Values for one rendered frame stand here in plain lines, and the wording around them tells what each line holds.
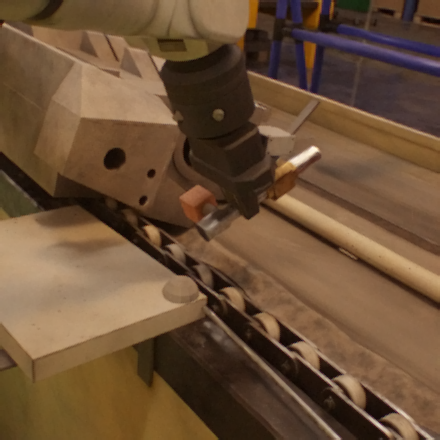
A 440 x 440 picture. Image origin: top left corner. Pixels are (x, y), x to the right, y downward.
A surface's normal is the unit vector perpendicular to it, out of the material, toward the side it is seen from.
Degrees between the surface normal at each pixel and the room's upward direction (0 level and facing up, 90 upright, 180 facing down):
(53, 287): 0
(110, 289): 0
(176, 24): 95
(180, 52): 112
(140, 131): 90
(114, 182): 90
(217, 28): 79
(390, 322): 0
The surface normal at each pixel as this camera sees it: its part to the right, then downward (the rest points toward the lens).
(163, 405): -0.81, 0.16
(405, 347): 0.09, -0.91
